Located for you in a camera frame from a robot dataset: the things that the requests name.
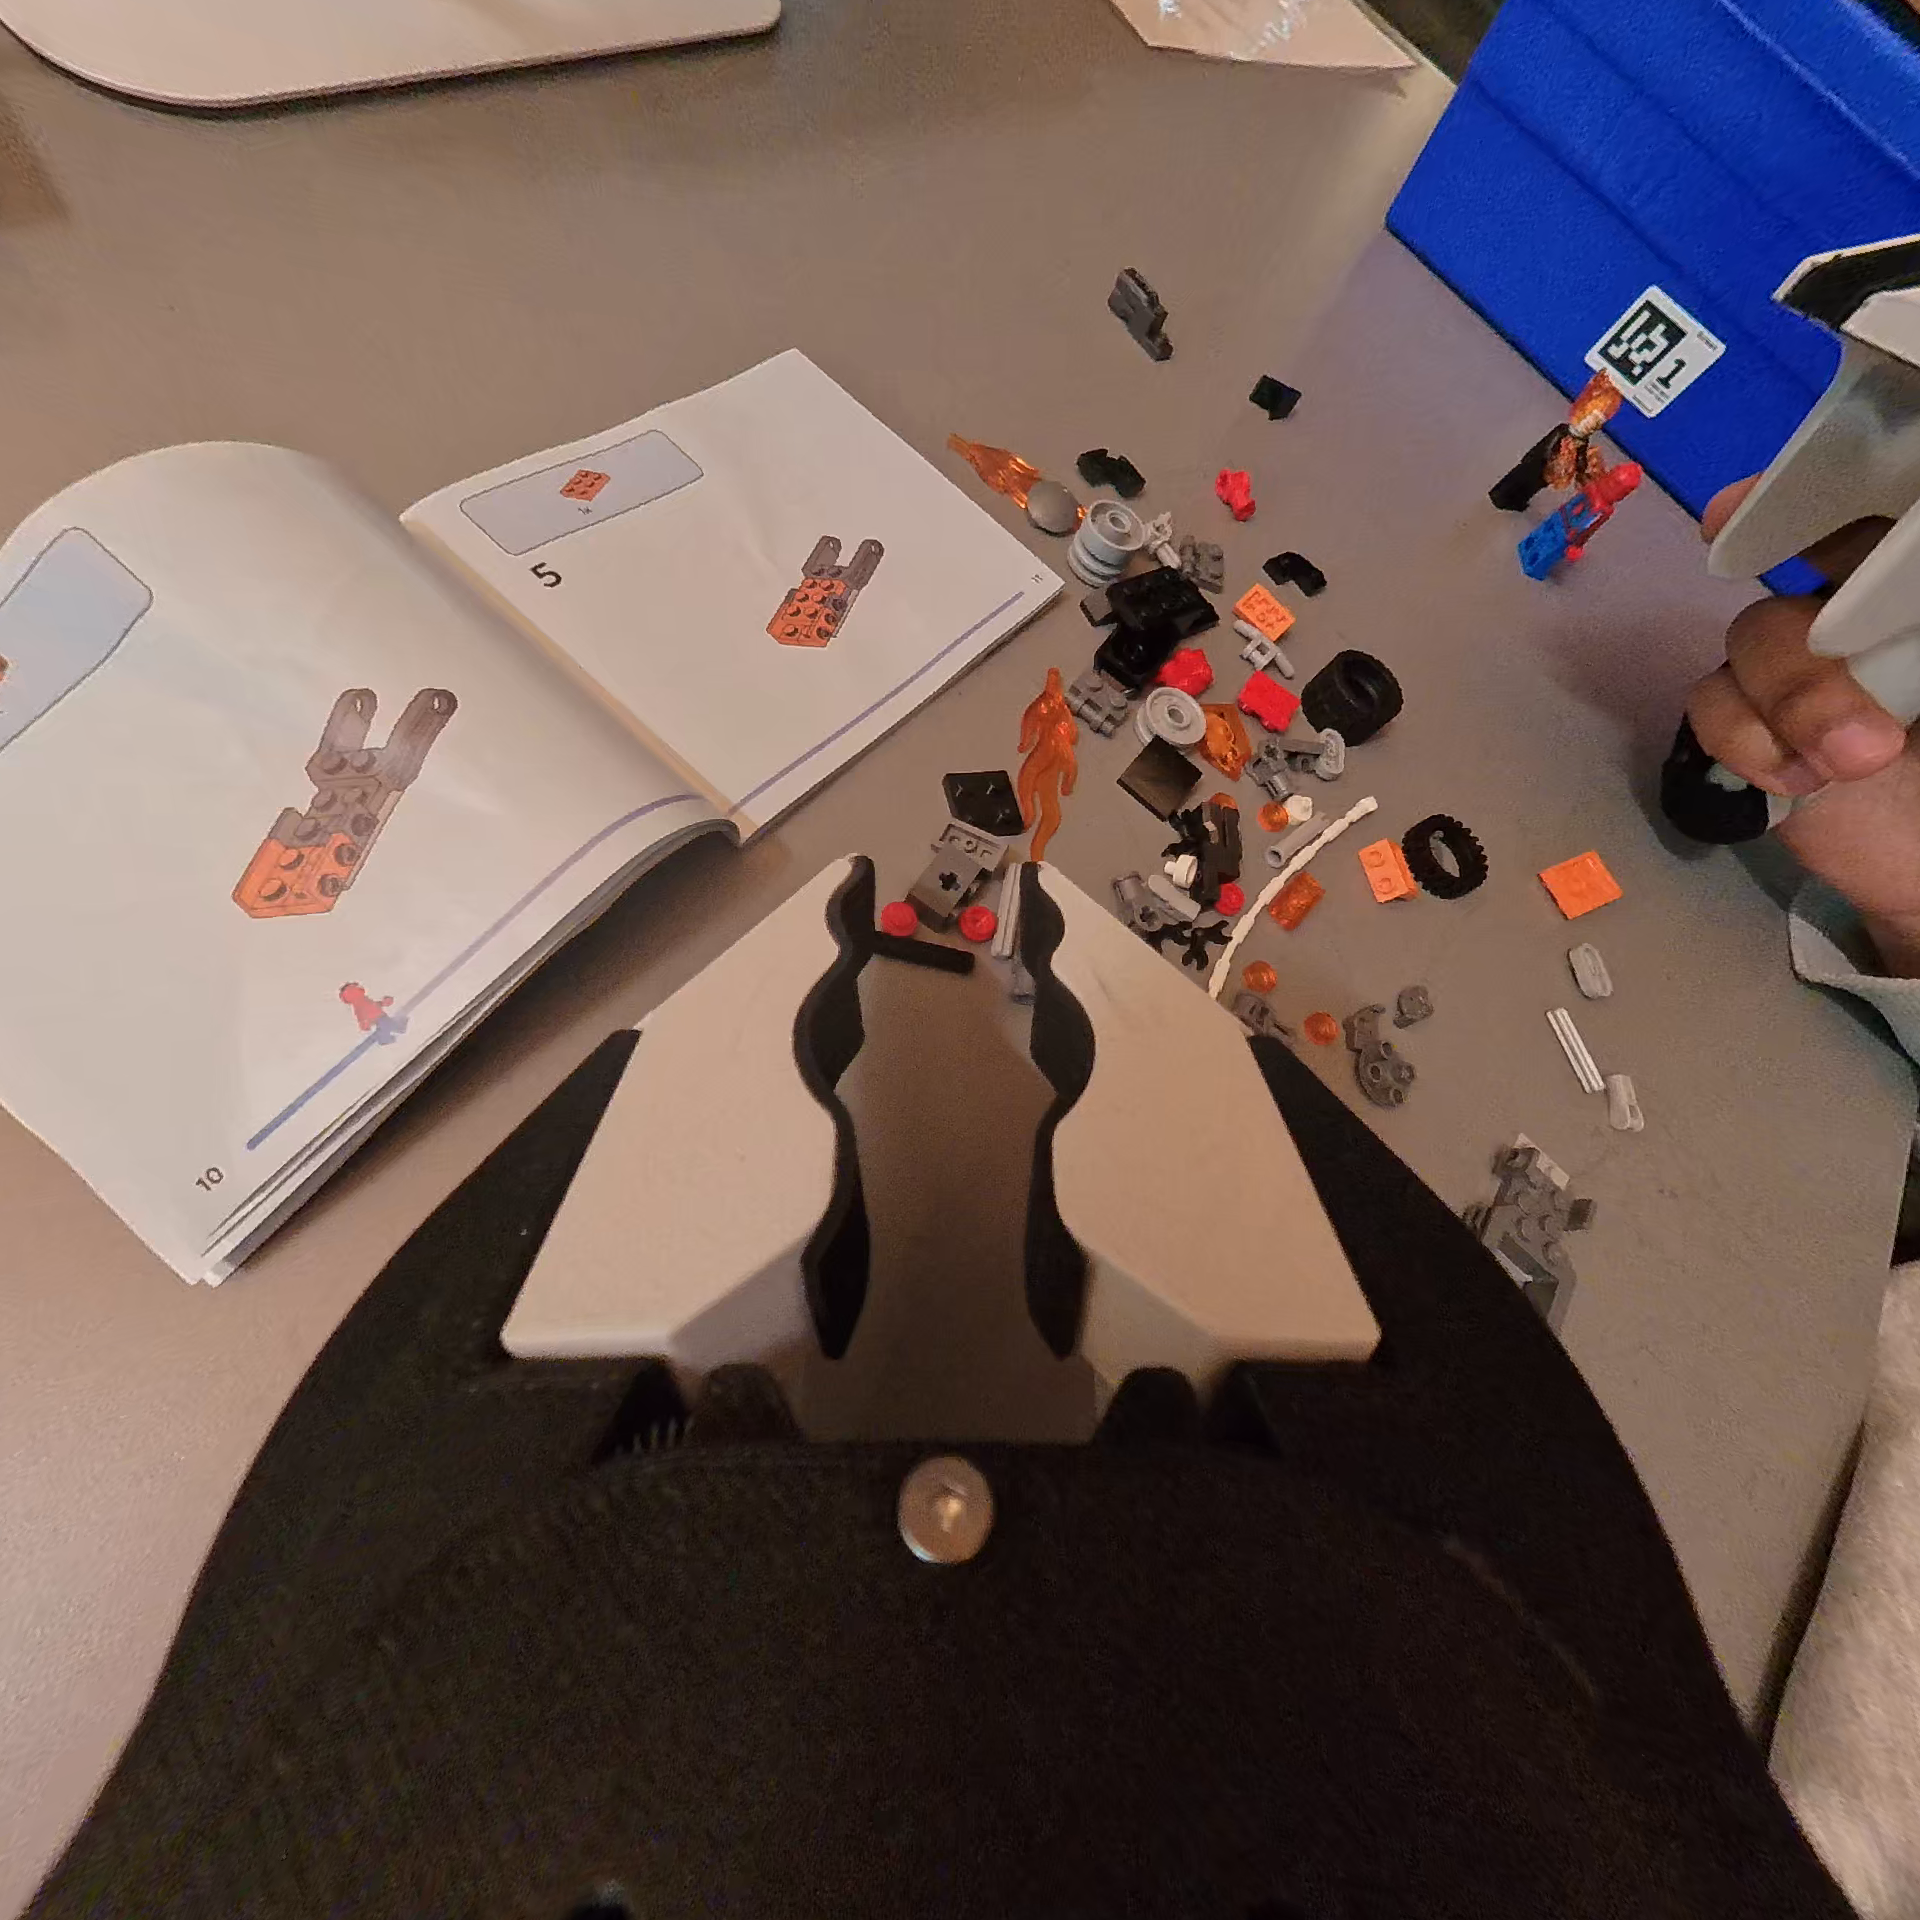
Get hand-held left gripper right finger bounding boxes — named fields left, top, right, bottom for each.
left=1023, top=861, right=1384, bottom=1371

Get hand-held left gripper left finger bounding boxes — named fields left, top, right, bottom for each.
left=497, top=852, right=880, bottom=1373

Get pile of lego pieces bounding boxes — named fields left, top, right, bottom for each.
left=886, top=269, right=1650, bottom=1135

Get person's right forearm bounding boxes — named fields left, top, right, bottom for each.
left=1785, top=780, right=1920, bottom=1071

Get red and blue lego minifigure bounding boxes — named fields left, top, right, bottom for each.
left=1513, top=457, right=1647, bottom=583

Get flame-headed black lego minifigure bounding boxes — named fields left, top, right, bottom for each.
left=1489, top=369, right=1629, bottom=513

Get black lego tyre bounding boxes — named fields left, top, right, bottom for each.
left=1299, top=648, right=1406, bottom=740
left=1405, top=812, right=1491, bottom=904

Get open lego instruction booklet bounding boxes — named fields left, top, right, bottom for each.
left=0, top=347, right=1069, bottom=1290

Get tall orange lego flame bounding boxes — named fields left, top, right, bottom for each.
left=1015, top=669, right=1084, bottom=866

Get person's right hand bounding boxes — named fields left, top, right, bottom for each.
left=1685, top=475, right=1909, bottom=799

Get blue plastic bin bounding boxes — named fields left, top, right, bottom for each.
left=1384, top=0, right=1920, bottom=589

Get beige paper sheet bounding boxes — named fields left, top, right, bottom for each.
left=1113, top=0, right=1422, bottom=72

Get person's cream sweater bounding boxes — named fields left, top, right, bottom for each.
left=1767, top=1258, right=1920, bottom=1920

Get white laptop stand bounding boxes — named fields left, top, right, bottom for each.
left=0, top=0, right=783, bottom=111

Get grey lego frame assembly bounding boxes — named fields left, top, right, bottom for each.
left=1461, top=1136, right=1586, bottom=1332

